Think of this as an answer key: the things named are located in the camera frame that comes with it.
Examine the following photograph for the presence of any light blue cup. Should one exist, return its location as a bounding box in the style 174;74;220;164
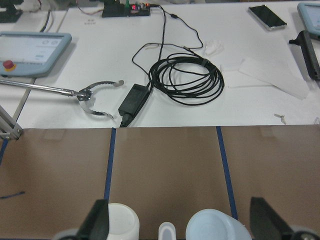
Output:
185;209;252;240

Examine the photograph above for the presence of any blue teach pendant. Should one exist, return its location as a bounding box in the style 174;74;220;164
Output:
0;31;72;77
297;2;320;38

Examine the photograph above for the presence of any coiled black cable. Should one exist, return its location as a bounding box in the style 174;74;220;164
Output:
131;4;225;107

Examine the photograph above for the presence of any black power adapter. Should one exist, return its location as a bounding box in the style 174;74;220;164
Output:
118;84;151;128

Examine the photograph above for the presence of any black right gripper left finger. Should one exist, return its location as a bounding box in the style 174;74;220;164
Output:
75;199;110;240

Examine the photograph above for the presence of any black smartphone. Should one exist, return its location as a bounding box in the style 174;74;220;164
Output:
248;5;287;31

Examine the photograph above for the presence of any metal reacher grabber tool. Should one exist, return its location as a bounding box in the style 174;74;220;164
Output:
0;79;125;119

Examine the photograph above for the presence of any white wire cup rack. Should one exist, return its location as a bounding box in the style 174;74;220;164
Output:
158;222;177;240

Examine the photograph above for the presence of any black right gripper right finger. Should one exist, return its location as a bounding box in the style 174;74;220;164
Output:
249;197;294;240

